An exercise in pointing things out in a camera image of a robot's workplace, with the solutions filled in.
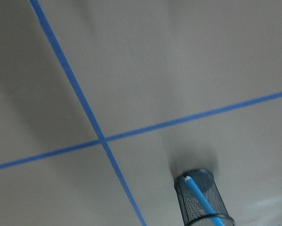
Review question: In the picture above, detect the blue highlighter pen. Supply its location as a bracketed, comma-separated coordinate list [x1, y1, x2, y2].
[184, 176, 225, 226]

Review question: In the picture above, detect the near black mesh pen cup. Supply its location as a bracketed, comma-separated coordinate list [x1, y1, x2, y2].
[174, 169, 236, 226]

